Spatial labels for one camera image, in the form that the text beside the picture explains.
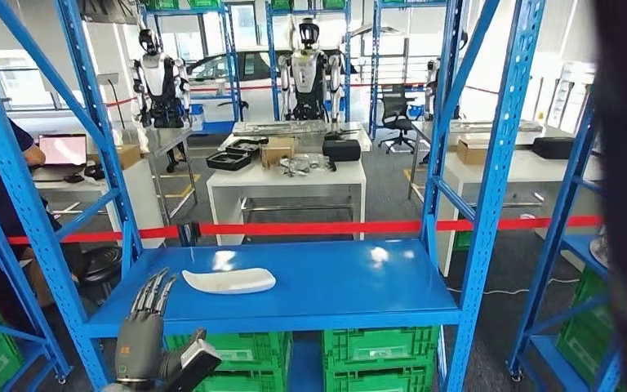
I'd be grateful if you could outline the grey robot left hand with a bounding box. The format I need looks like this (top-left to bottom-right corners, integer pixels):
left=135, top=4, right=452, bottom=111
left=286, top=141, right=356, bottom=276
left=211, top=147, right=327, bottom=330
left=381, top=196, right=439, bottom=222
left=114, top=267, right=209, bottom=387

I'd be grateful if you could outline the white curved plastic part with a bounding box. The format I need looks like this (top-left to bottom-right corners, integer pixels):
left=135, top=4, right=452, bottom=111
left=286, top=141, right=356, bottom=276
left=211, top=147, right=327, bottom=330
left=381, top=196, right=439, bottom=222
left=181, top=267, right=278, bottom=296

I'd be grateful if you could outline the blue steel shelf rack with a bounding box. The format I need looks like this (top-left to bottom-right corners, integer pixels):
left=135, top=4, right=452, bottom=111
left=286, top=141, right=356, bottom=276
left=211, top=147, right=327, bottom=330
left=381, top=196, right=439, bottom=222
left=265, top=0, right=354, bottom=123
left=0, top=157, right=73, bottom=392
left=0, top=0, right=547, bottom=392
left=368, top=0, right=450, bottom=140
left=139, top=0, right=245, bottom=136
left=508, top=97, right=624, bottom=392

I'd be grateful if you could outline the metal workbench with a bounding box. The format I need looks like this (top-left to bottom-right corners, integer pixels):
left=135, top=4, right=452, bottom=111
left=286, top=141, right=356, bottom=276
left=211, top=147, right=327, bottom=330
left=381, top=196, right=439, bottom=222
left=217, top=119, right=373, bottom=154
left=110, top=125, right=200, bottom=225
left=407, top=118, right=577, bottom=203

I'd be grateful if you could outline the long silver panel part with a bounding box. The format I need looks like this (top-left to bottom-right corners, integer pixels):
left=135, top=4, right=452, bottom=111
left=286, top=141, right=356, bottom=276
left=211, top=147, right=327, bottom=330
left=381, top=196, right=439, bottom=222
left=231, top=119, right=330, bottom=137

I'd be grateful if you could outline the black round stool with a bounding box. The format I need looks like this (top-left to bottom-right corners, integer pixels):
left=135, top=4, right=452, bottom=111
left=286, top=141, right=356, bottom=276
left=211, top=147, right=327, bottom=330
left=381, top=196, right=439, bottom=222
left=71, top=246, right=124, bottom=307

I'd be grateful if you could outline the red barrier belt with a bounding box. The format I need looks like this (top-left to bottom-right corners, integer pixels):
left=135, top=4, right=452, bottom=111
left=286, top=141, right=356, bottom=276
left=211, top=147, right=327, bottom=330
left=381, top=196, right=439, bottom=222
left=0, top=225, right=180, bottom=249
left=198, top=215, right=605, bottom=238

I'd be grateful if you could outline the white table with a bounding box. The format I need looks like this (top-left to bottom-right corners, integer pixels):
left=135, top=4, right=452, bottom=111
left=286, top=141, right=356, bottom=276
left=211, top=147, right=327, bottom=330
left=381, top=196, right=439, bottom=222
left=32, top=158, right=166, bottom=251
left=206, top=159, right=367, bottom=247
left=434, top=149, right=606, bottom=278

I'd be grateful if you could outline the cardboard box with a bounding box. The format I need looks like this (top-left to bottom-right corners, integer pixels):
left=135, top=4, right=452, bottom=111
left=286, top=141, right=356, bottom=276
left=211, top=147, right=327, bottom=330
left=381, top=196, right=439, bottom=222
left=87, top=144, right=143, bottom=172
left=260, top=136, right=296, bottom=169
left=456, top=139, right=491, bottom=167

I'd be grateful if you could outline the open laptop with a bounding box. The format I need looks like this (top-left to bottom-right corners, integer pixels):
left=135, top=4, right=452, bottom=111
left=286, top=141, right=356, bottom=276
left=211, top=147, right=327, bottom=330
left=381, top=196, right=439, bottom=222
left=36, top=133, right=88, bottom=182

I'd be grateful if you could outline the person's hand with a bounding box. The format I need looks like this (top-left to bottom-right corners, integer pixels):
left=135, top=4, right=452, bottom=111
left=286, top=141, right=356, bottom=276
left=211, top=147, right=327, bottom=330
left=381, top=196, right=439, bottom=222
left=21, top=145, right=47, bottom=167

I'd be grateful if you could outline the clear plastic bags pile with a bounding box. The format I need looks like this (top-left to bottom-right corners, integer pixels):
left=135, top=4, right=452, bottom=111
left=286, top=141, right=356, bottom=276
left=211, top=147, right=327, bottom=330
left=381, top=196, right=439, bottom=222
left=279, top=153, right=337, bottom=177

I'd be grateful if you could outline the white black humanoid robot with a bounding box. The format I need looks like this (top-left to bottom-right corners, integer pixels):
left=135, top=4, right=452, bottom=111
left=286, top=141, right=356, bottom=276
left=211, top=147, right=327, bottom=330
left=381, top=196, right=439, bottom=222
left=277, top=17, right=345, bottom=124
left=423, top=29, right=469, bottom=121
left=131, top=28, right=192, bottom=130

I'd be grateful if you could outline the black case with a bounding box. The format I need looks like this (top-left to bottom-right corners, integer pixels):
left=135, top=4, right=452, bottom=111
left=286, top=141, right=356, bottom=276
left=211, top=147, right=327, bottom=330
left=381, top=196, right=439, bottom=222
left=322, top=139, right=362, bottom=163
left=531, top=136, right=576, bottom=161

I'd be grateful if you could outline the white car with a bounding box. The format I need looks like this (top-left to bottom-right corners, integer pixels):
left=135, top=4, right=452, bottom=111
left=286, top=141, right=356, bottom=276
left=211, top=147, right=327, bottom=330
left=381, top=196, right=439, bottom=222
left=186, top=48, right=358, bottom=85

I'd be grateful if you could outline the black office chair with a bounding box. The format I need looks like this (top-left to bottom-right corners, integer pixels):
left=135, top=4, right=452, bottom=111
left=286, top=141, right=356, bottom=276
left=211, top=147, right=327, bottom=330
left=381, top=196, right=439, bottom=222
left=376, top=83, right=418, bottom=156

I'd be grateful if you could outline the white display board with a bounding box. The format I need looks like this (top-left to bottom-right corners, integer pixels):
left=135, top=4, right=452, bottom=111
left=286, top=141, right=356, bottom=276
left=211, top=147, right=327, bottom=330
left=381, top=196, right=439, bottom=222
left=545, top=62, right=598, bottom=134

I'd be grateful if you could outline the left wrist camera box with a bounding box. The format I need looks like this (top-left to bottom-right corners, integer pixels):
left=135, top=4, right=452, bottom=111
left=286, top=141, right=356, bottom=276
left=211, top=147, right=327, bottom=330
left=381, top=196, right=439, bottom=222
left=162, top=339, right=223, bottom=392

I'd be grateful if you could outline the black barrier post head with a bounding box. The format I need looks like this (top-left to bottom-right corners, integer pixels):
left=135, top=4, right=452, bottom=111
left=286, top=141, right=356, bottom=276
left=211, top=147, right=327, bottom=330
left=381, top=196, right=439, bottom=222
left=176, top=220, right=202, bottom=247

